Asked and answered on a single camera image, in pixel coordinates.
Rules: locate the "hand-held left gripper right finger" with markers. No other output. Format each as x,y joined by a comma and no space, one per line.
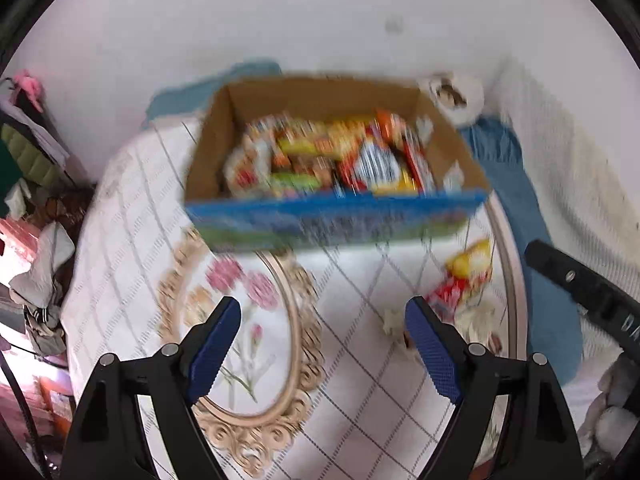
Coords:
432,345

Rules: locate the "blue pillow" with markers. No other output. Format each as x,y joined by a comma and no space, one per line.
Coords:
190,95

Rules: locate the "pink plush toy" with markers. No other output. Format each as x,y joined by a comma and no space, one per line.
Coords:
27,86

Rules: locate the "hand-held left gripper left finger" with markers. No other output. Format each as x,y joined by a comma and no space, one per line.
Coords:
212,345

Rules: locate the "yellow mushroom snack packet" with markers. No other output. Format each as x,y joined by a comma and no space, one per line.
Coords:
470,260

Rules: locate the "white garment pile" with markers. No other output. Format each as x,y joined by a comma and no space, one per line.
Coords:
47,260

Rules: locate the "instant noodle packet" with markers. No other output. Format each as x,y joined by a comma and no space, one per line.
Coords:
372,165

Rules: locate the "blue bed sheet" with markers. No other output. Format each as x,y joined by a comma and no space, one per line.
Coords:
530,195

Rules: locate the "clothes rack with clothes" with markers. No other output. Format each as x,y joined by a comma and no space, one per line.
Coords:
30,155

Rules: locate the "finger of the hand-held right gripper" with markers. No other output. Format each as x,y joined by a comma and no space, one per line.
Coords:
565,275

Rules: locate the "cardboard box with blue print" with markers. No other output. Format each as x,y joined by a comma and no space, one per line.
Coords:
325,225

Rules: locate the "white bear pillow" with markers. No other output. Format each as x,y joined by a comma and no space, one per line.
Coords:
455,97

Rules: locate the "white lace blanket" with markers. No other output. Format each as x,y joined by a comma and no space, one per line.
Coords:
580,160

